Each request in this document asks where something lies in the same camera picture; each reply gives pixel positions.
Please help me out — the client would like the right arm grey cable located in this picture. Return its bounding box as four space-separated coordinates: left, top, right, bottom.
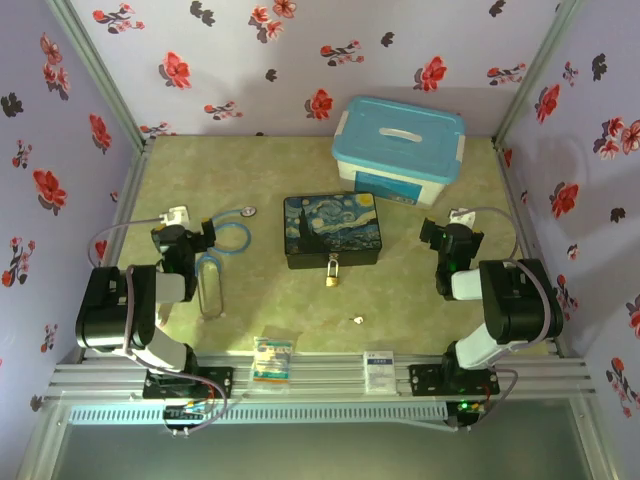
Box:
464 205 569 432

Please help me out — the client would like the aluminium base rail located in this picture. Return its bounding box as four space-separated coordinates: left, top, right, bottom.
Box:
47 352 594 401

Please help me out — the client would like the small white carton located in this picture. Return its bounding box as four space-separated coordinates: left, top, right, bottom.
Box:
363 351 397 394

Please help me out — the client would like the aluminium frame post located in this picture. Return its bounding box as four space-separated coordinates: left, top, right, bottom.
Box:
47 0 151 151
492 0 586 146

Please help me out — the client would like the blue stethoscope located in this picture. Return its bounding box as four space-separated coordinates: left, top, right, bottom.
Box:
196 204 259 320

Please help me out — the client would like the slotted cable duct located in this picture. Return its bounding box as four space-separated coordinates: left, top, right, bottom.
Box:
67 402 449 427

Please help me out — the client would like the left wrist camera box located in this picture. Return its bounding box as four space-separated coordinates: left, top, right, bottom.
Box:
158 206 192 226

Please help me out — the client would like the left arm grey cable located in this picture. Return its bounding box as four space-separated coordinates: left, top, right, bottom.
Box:
87 217 229 436

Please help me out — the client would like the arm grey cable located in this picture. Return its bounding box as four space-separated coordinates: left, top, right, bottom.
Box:
464 205 569 432
87 217 229 436

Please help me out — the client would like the clear plastic packet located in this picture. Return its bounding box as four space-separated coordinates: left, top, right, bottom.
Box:
251 335 294 386

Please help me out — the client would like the aluminium side rail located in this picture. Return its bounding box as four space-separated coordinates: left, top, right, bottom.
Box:
492 139 571 357
79 139 156 361

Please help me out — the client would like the starry night painted box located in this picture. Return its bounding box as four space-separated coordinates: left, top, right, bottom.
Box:
282 192 384 271

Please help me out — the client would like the brass padlock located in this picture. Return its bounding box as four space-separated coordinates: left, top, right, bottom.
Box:
323 253 342 289

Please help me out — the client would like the blue lidded storage box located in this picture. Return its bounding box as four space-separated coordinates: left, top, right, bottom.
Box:
332 95 467 210

